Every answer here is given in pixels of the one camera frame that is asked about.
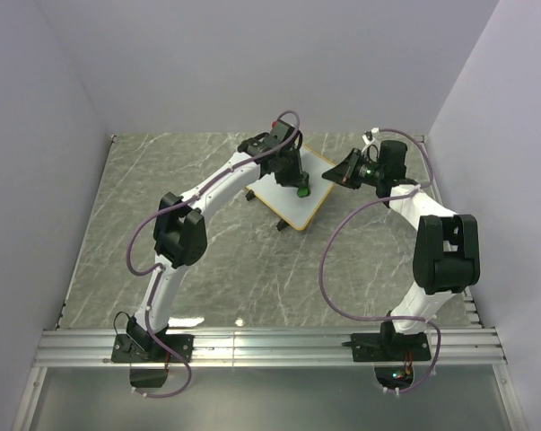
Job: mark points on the black left whiteboard stand foot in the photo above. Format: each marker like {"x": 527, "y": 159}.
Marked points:
{"x": 250, "y": 195}

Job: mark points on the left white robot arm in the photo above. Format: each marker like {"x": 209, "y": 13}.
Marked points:
{"x": 179, "y": 233}

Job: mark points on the orange framed whiteboard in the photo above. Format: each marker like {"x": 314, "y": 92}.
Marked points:
{"x": 284, "y": 202}

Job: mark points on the green whiteboard eraser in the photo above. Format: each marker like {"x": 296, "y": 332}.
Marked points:
{"x": 303, "y": 191}

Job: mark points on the aluminium mounting rail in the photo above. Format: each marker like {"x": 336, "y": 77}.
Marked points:
{"x": 262, "y": 347}

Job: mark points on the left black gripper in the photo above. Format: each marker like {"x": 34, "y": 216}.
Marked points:
{"x": 298, "y": 179}

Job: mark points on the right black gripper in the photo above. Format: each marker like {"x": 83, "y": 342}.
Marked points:
{"x": 344, "y": 172}

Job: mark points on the black whiteboard stand foot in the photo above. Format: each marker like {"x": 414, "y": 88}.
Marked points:
{"x": 250, "y": 195}
{"x": 281, "y": 225}

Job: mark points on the black right whiteboard stand foot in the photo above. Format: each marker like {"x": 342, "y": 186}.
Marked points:
{"x": 281, "y": 225}

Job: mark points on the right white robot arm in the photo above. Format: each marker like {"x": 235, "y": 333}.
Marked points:
{"x": 446, "y": 251}

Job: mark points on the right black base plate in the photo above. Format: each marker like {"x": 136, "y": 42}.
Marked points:
{"x": 374, "y": 347}

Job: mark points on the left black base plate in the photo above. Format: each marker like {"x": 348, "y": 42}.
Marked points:
{"x": 126, "y": 351}

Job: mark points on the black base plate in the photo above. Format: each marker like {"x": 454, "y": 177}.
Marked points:
{"x": 126, "y": 351}
{"x": 374, "y": 347}

